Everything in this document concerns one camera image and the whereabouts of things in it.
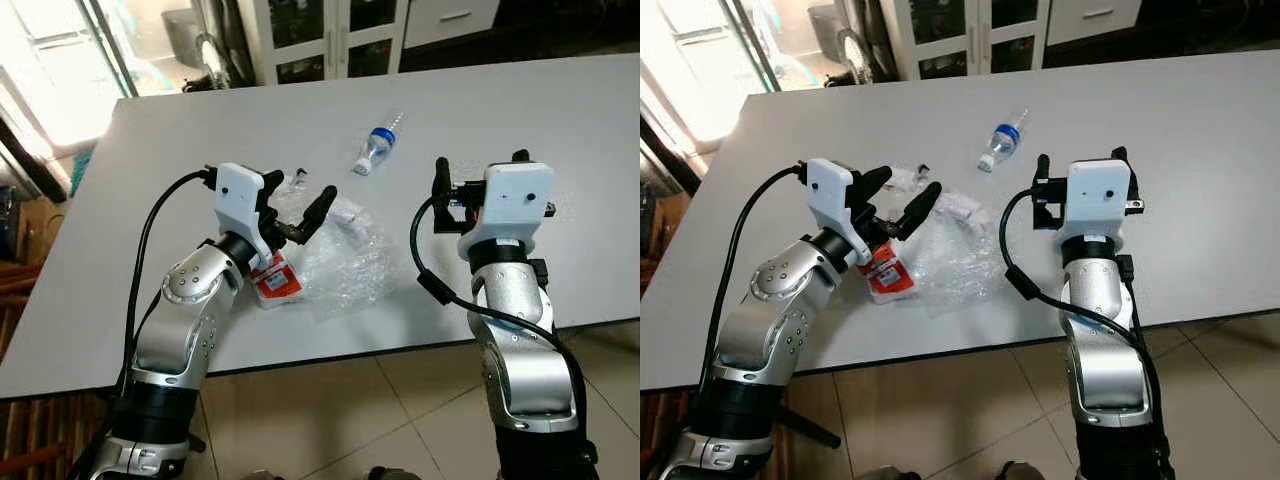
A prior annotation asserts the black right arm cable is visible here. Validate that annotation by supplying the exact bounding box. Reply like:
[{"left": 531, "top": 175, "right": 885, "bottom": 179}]
[
  {"left": 408, "top": 195, "right": 591, "bottom": 471},
  {"left": 1000, "top": 188, "right": 1166, "bottom": 471}
]

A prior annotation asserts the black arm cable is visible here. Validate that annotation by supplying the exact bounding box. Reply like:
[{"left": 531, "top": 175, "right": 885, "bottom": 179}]
[
  {"left": 1000, "top": 188, "right": 1166, "bottom": 471},
  {"left": 700, "top": 165, "right": 806, "bottom": 401},
  {"left": 120, "top": 168, "right": 216, "bottom": 401},
  {"left": 408, "top": 195, "right": 591, "bottom": 471}
]

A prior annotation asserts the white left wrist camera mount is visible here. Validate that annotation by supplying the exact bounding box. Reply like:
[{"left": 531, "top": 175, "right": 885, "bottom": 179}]
[
  {"left": 805, "top": 158, "right": 871, "bottom": 266},
  {"left": 215, "top": 163, "right": 273, "bottom": 269}
]

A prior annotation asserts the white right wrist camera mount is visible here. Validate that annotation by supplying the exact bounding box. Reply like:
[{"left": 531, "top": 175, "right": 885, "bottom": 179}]
[
  {"left": 1060, "top": 158, "right": 1139, "bottom": 246},
  {"left": 458, "top": 162, "right": 554, "bottom": 263}
]

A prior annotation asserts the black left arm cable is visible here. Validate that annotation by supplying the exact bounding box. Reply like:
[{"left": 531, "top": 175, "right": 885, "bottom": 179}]
[
  {"left": 120, "top": 168, "right": 216, "bottom": 401},
  {"left": 700, "top": 165, "right": 806, "bottom": 401}
]

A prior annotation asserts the red and white packet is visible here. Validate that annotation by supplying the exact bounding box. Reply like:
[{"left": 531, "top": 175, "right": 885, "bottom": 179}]
[
  {"left": 250, "top": 252, "right": 304, "bottom": 309},
  {"left": 862, "top": 240, "right": 916, "bottom": 304}
]

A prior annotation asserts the clear bottle with blue label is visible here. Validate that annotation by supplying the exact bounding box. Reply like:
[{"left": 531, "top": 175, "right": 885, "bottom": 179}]
[
  {"left": 352, "top": 110, "right": 404, "bottom": 177},
  {"left": 977, "top": 108, "right": 1031, "bottom": 173}
]

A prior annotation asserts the white glass door cabinet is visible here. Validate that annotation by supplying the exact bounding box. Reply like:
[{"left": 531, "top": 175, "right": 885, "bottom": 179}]
[
  {"left": 240, "top": 0, "right": 501, "bottom": 86},
  {"left": 885, "top": 0, "right": 1141, "bottom": 81}
]

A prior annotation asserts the grey standing fan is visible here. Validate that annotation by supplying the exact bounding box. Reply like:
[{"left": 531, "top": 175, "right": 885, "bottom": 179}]
[
  {"left": 808, "top": 5, "right": 896, "bottom": 89},
  {"left": 165, "top": 10, "right": 251, "bottom": 93}
]

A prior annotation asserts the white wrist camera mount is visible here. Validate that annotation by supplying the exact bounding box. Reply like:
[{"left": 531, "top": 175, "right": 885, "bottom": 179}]
[
  {"left": 458, "top": 162, "right": 554, "bottom": 263},
  {"left": 1060, "top": 158, "right": 1139, "bottom": 246},
  {"left": 215, "top": 163, "right": 273, "bottom": 269},
  {"left": 805, "top": 158, "right": 871, "bottom": 266}
]

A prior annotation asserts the clear crumpled plastic bag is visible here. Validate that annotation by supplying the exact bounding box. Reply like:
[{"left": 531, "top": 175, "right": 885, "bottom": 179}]
[
  {"left": 880, "top": 165, "right": 1006, "bottom": 316},
  {"left": 270, "top": 175, "right": 393, "bottom": 311}
]

